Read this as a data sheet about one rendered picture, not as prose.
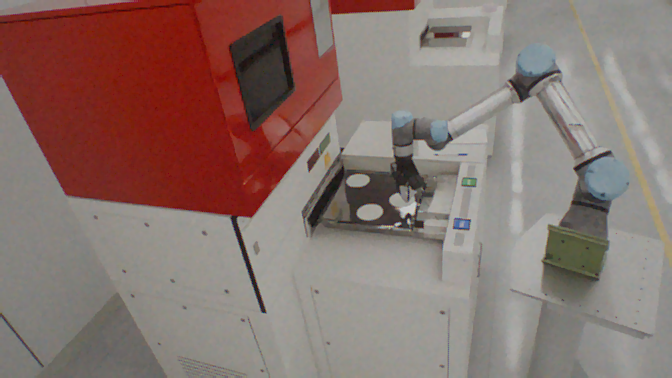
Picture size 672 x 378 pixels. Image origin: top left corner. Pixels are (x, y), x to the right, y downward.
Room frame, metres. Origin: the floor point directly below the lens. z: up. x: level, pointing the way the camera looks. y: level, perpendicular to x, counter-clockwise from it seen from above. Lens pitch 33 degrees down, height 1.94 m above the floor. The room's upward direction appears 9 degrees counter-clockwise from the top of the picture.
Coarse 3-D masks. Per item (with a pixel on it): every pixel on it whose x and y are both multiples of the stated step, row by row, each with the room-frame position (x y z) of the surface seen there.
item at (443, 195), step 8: (440, 184) 1.53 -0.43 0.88; (448, 184) 1.52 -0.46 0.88; (440, 192) 1.47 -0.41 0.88; (448, 192) 1.47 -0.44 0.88; (432, 200) 1.43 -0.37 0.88; (440, 200) 1.42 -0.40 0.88; (448, 200) 1.41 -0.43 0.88; (424, 232) 1.25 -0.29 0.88; (432, 232) 1.24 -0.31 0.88; (440, 232) 1.23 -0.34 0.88
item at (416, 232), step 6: (342, 228) 1.41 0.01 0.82; (348, 228) 1.40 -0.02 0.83; (354, 228) 1.39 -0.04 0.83; (360, 228) 1.38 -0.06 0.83; (366, 228) 1.37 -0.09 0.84; (372, 228) 1.36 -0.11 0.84; (378, 228) 1.35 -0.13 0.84; (414, 228) 1.31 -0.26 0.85; (396, 234) 1.32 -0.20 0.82; (402, 234) 1.31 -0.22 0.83; (408, 234) 1.31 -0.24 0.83; (414, 234) 1.30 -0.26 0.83; (420, 234) 1.29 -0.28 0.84
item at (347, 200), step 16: (368, 176) 1.65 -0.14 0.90; (384, 176) 1.63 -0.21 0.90; (336, 192) 1.56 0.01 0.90; (352, 192) 1.55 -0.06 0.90; (368, 192) 1.53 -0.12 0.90; (384, 192) 1.51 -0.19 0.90; (416, 192) 1.47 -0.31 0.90; (336, 208) 1.45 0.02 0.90; (352, 208) 1.43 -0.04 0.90; (384, 208) 1.40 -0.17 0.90; (400, 208) 1.38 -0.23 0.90; (384, 224) 1.30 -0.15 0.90; (400, 224) 1.29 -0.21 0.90
